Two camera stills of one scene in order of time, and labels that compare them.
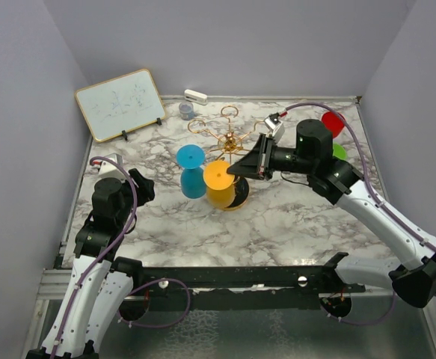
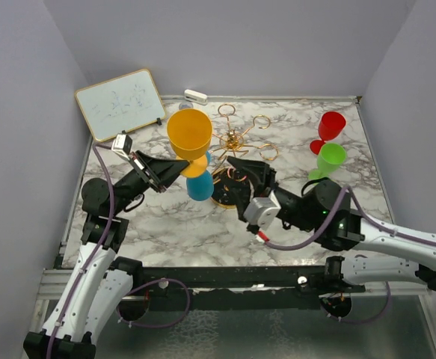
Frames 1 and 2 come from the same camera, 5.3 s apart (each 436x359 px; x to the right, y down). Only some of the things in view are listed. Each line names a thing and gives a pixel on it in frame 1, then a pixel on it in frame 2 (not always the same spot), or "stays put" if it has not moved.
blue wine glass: [193, 179] -> [202, 188]
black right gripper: [257, 162] -> [260, 176]
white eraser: [192, 96] stays put
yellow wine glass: [220, 186] -> [189, 132]
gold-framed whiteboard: [120, 105] stays put
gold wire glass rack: [229, 143] stays put
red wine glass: [333, 123] stays put
